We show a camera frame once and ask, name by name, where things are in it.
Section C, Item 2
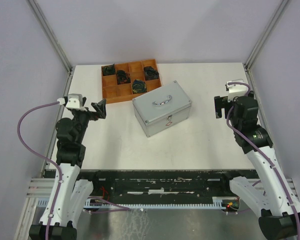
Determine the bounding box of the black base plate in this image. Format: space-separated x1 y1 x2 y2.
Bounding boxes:
43 169 266 203

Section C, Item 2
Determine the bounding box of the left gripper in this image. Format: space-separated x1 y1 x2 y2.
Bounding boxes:
72 97 106 144

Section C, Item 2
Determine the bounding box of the black strap bundle right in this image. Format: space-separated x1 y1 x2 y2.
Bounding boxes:
142 65 160 81

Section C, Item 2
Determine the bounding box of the grey metal first aid box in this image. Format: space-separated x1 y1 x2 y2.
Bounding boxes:
132 81 192 138

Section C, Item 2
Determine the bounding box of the wooden compartment tray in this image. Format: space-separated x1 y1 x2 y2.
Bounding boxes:
101 59 162 104

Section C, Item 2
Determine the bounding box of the black strap bundle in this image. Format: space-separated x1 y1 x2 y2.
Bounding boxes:
142 65 160 81
116 70 131 84
131 78 148 95
102 64 117 76

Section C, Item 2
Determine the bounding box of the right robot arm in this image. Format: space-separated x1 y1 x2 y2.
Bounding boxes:
214 94 300 240

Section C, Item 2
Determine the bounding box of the black strap bundle front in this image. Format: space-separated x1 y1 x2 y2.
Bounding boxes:
131 78 148 95

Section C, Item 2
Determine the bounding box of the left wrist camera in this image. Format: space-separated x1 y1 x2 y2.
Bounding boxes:
57 93 88 112

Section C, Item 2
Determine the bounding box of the white slotted cable duct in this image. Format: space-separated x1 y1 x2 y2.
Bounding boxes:
36 196 228 210

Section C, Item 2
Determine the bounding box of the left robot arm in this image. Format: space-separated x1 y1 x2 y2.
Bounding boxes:
29 95 107 240

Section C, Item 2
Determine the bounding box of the black strap bundle far left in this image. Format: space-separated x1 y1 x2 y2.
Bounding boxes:
102 64 117 76

